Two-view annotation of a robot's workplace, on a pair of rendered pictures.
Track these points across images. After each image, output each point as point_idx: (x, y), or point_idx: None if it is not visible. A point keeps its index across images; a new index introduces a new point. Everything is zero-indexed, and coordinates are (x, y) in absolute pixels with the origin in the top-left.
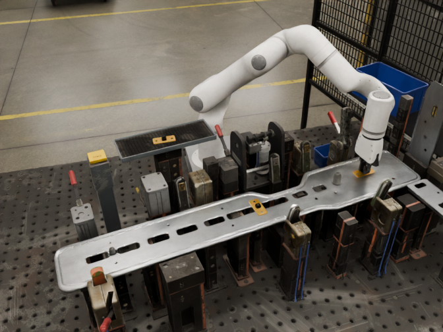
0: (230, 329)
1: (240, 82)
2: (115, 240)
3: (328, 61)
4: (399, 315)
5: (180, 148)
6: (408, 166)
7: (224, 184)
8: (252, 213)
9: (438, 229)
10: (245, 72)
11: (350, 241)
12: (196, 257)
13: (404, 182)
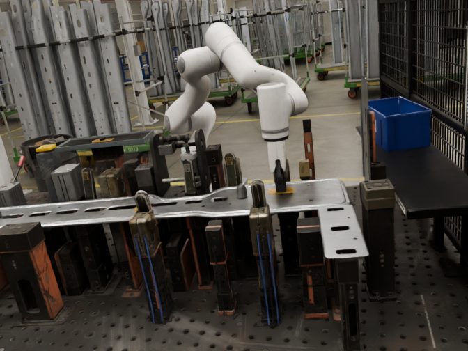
0: (74, 327)
1: (191, 97)
2: (12, 211)
3: (224, 53)
4: None
5: (114, 150)
6: (346, 193)
7: (138, 187)
8: (131, 208)
9: (404, 298)
10: (189, 83)
11: (215, 256)
12: (34, 225)
13: (320, 204)
